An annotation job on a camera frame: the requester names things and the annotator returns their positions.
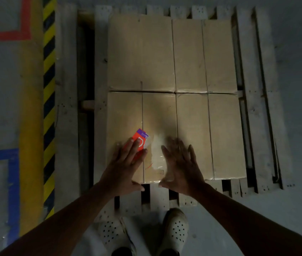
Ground black trousers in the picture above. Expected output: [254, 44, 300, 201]
[112, 246, 179, 256]

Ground white perforated shoe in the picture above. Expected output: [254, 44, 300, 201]
[157, 208, 189, 256]
[97, 215, 137, 256]

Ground red floor tape line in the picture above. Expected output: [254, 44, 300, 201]
[0, 0, 33, 42]

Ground white perforated left shoe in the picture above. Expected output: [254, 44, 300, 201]
[97, 215, 137, 256]

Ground cardboard box red label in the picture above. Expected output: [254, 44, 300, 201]
[105, 92, 178, 184]

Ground plain cardboard box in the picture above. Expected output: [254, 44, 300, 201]
[108, 14, 176, 93]

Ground blue floor tape line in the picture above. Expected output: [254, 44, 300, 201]
[0, 148, 21, 246]

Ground person's left hand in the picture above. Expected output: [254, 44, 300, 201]
[97, 138, 148, 198]

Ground person's right forearm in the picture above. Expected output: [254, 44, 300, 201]
[191, 182, 302, 256]

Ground white perforated right shoe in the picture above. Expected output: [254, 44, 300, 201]
[157, 208, 189, 256]

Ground yellow black hazard tape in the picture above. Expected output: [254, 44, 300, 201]
[43, 0, 58, 220]

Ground cardboard box black print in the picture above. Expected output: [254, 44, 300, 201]
[172, 18, 238, 94]

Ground person's left forearm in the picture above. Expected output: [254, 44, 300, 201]
[0, 182, 114, 256]

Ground person's right hand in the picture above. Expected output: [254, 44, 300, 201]
[158, 137, 206, 198]

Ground wooden pallet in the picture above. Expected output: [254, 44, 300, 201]
[54, 4, 296, 222]

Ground cardboard box taped seam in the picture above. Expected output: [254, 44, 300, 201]
[176, 93, 247, 181]

